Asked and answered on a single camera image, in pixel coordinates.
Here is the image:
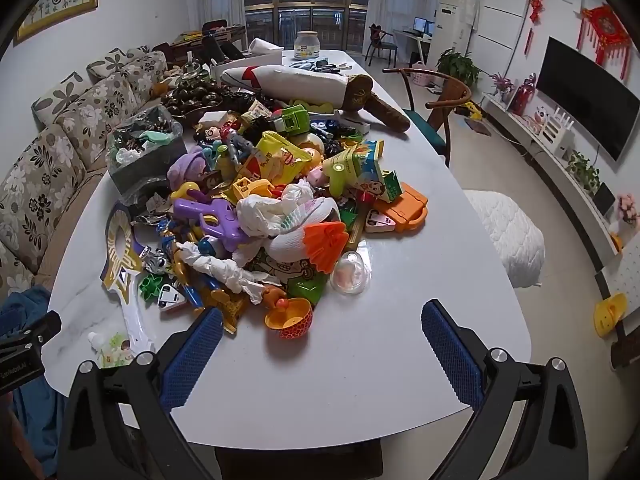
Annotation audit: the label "large green potted plant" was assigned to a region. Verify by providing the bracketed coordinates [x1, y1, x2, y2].
[436, 49, 482, 88]

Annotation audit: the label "orange fan-shaped plastic toy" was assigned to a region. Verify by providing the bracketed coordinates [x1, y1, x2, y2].
[302, 221, 350, 275]

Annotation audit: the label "small green potted plant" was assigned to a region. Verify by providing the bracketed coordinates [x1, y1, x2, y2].
[567, 151, 601, 196]

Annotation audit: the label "white quilted bundle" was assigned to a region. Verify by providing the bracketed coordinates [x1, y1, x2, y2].
[462, 189, 546, 288]

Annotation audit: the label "white lidded jar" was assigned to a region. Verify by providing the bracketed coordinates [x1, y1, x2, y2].
[294, 31, 322, 61]

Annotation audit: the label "white perforated board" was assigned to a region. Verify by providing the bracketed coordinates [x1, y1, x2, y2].
[600, 245, 640, 321]

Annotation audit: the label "white router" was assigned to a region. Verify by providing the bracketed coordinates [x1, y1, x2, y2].
[537, 111, 573, 148]

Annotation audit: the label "yellow plastic ring toy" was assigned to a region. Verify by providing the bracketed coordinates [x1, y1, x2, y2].
[169, 181, 203, 207]

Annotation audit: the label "white television cabinet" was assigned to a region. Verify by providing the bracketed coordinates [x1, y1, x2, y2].
[482, 92, 640, 271]

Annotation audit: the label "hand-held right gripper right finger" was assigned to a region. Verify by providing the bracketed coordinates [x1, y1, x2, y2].
[421, 299, 590, 480]

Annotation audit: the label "white standing appliance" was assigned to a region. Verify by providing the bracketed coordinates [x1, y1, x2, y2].
[432, 0, 481, 68]

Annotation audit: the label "blue gold toy figure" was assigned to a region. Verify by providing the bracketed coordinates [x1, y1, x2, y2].
[155, 220, 206, 311]

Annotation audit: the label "purple toy gun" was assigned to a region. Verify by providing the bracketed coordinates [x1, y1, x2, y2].
[172, 197, 251, 253]

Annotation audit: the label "white tissue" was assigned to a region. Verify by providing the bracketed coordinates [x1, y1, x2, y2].
[236, 180, 341, 238]

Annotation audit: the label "orange plastic toy case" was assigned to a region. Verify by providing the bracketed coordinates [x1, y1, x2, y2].
[365, 182, 430, 233]

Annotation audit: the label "yellow snack packet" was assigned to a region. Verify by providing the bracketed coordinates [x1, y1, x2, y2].
[247, 130, 313, 186]

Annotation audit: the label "framed calligraphy picture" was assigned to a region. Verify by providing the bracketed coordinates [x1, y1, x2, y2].
[12, 0, 99, 46]

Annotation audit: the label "large red knot decoration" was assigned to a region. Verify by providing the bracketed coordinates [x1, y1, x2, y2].
[577, 4, 632, 81]

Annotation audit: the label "clear plastic capsule dome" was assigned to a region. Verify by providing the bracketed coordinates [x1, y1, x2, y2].
[330, 251, 373, 293]

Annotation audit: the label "pink leafed potted plant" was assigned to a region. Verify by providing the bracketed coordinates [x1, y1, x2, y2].
[490, 72, 516, 106]

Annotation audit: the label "dark wooden side table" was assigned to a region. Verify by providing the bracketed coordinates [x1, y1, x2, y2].
[152, 20, 248, 68]

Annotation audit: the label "purple plastic toy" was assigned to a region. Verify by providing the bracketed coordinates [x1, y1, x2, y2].
[166, 152, 208, 191]

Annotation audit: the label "blue cloth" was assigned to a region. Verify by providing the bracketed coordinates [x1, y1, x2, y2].
[0, 285, 68, 480]

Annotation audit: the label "green toy truck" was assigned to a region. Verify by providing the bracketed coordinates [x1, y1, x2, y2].
[267, 104, 312, 136]

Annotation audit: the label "floral sofa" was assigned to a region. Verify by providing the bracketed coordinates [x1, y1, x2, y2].
[0, 47, 171, 306]

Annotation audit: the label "white toy car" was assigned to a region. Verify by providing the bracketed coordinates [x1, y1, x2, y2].
[157, 284, 188, 313]

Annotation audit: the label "small white green packet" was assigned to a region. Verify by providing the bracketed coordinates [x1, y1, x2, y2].
[87, 331, 136, 368]

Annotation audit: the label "green cartoon juice carton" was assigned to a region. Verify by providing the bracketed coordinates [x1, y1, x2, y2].
[350, 140, 403, 203]

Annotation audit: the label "black chair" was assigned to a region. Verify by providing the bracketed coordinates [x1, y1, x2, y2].
[366, 24, 399, 66]

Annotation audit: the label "twisted white paper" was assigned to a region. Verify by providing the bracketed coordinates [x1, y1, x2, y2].
[175, 241, 271, 306]

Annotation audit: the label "black box with plastic bag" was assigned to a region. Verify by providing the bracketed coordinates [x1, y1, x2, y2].
[106, 110, 188, 206]

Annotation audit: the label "yellow plastic stool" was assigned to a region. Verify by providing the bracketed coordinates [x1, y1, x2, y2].
[593, 292, 628, 338]

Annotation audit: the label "green cartoon snack wrapper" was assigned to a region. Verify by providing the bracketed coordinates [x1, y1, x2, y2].
[247, 252, 331, 306]

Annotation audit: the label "tall white air conditioner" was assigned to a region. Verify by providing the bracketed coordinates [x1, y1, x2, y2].
[472, 0, 532, 96]

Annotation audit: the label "bowl of dark nuts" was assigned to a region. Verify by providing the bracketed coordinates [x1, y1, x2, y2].
[160, 82, 241, 121]

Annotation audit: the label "yellow green plastic toy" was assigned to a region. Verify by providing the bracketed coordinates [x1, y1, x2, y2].
[322, 152, 361, 196]

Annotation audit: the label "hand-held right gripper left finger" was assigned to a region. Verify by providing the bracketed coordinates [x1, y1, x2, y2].
[57, 306, 224, 480]

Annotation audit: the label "wooden armchair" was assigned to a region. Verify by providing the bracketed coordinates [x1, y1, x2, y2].
[382, 67, 473, 168]

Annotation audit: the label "white brown plush pillow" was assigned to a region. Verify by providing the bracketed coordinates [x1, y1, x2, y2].
[220, 62, 412, 133]

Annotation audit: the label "black television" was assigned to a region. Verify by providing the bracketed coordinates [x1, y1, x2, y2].
[535, 36, 640, 163]

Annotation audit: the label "pink flowers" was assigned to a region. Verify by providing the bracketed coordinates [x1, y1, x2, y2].
[616, 194, 640, 226]

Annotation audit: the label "yellow red toy ball half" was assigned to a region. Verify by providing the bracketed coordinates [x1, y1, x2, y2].
[264, 296, 315, 341]

